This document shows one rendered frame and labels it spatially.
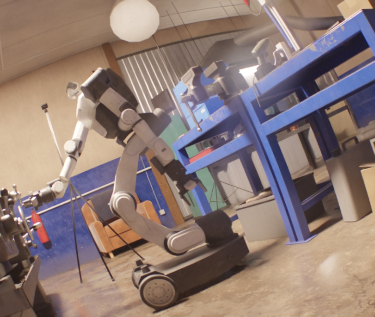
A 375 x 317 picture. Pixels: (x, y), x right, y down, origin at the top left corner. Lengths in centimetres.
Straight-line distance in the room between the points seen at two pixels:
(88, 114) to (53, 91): 469
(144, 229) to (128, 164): 35
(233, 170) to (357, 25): 474
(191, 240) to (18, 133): 486
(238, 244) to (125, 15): 395
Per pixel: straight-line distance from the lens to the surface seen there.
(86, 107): 223
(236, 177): 595
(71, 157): 241
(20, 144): 663
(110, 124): 223
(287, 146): 654
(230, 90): 225
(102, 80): 215
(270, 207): 253
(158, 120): 230
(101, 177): 660
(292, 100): 548
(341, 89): 159
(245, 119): 220
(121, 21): 557
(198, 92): 218
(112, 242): 576
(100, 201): 603
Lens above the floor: 56
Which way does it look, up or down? 3 degrees up
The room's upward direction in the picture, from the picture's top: 24 degrees counter-clockwise
